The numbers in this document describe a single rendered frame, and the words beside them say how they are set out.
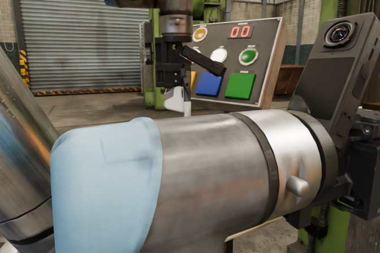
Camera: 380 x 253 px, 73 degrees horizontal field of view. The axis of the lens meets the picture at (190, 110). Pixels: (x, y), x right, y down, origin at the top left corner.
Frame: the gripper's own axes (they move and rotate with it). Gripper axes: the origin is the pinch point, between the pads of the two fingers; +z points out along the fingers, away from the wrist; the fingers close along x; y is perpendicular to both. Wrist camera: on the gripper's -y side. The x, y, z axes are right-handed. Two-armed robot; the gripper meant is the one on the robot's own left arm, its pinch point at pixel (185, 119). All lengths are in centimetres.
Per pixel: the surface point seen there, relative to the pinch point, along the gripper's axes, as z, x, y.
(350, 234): 24.2, 15.1, -35.9
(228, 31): -23.3, -21.4, -15.5
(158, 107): 86, -453, 16
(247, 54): -16.0, -11.8, -19.0
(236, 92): -5.5, -6.9, -14.8
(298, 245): 53, -15, -43
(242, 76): -9.9, -8.4, -16.8
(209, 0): -125, -482, -92
